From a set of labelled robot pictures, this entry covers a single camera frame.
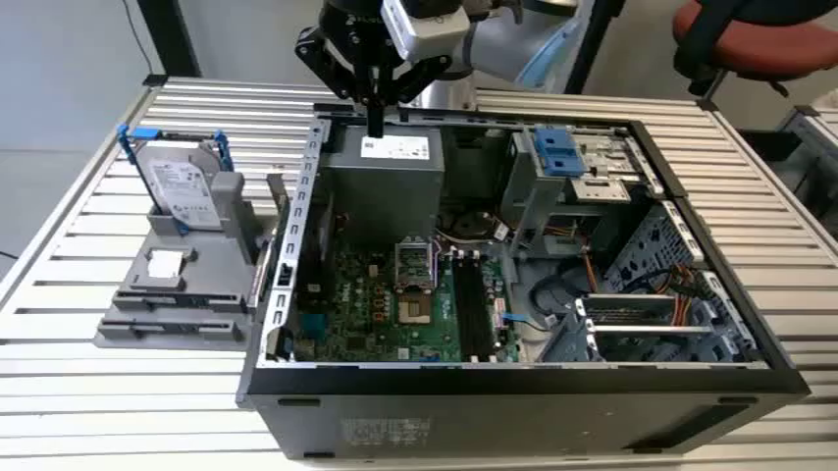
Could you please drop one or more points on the black open PC case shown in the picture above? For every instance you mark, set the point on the black open PC case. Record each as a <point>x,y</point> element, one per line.
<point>458,422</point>

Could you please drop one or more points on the green motherboard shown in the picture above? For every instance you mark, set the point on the green motherboard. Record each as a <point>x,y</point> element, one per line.
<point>368,324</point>

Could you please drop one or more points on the silver CPU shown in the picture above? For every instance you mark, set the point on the silver CPU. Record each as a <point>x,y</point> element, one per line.
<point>164,262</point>

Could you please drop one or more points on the blue SATA connector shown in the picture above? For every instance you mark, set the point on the blue SATA connector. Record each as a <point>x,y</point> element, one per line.
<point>514,316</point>

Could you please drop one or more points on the grey metal drive cage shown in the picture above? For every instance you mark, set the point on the grey metal drive cage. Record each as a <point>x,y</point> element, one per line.
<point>544,206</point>

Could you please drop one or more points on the blue plastic drive latch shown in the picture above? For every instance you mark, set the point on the blue plastic drive latch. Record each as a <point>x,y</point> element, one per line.
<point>557,152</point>

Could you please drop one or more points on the perforated metal disk bay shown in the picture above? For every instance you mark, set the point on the perforated metal disk bay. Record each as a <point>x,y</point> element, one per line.
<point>629,306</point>

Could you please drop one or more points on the black metal post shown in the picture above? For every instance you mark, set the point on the black metal post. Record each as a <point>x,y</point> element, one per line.
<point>172,44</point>
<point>593,49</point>

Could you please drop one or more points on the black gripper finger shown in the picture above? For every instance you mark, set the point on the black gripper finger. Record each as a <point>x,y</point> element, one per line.
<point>328,59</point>
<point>420,76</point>

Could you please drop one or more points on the blue expansion slot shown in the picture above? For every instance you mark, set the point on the blue expansion slot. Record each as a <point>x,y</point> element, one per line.
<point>314,328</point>

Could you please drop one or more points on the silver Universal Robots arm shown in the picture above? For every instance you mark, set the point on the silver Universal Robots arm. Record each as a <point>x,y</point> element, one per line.
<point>492,44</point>

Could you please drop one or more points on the grey parts rack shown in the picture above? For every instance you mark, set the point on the grey parts rack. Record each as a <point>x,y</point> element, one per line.
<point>230,196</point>

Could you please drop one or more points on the CPU socket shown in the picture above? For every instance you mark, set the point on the CPU socket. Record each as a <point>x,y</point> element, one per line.
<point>414,308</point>

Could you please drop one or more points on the grey power supply unit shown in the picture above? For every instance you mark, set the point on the grey power supply unit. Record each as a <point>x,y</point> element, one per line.
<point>380,196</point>

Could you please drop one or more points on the hard disk in blue carrier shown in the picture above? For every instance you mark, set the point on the hard disk in blue carrier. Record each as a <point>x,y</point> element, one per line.
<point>177,186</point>

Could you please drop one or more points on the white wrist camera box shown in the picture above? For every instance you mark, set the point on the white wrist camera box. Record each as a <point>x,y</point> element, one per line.
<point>426,27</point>

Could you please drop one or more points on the white-latched RAM slot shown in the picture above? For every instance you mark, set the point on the white-latched RAM slot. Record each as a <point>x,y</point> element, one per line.
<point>470,304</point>
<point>488,304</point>

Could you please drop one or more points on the red office chair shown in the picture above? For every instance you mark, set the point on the red office chair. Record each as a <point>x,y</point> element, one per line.
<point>773,44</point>

